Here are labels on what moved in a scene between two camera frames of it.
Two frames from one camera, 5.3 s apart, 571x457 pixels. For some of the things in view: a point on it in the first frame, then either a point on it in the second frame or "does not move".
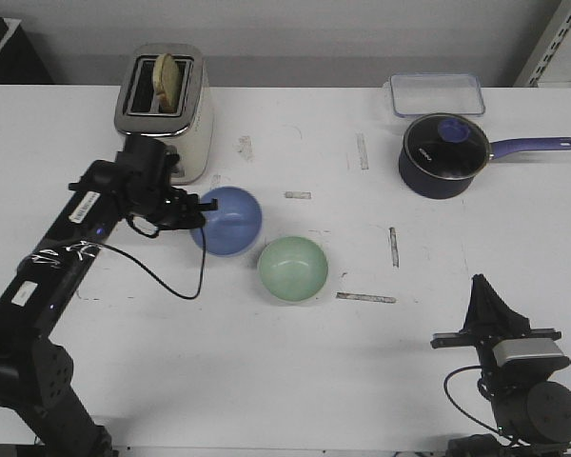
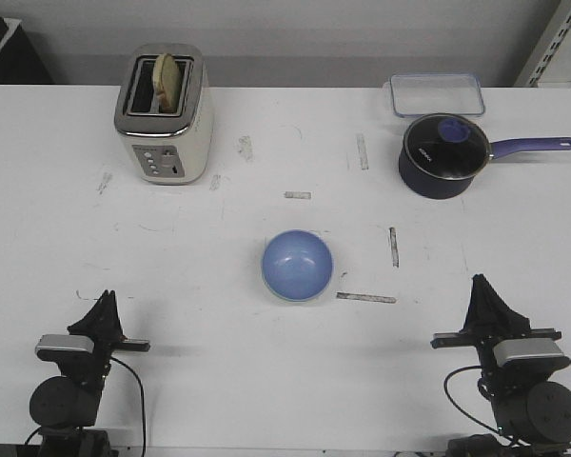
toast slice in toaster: x=167 y=83 does not move
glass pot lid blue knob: x=446 y=146 does not move
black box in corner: x=8 y=56 does not move
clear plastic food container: x=415 y=94 does not move
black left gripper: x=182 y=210 to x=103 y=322
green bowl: x=293 y=268 to x=299 y=302
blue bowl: x=234 y=227 to x=297 y=266
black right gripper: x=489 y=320 does not move
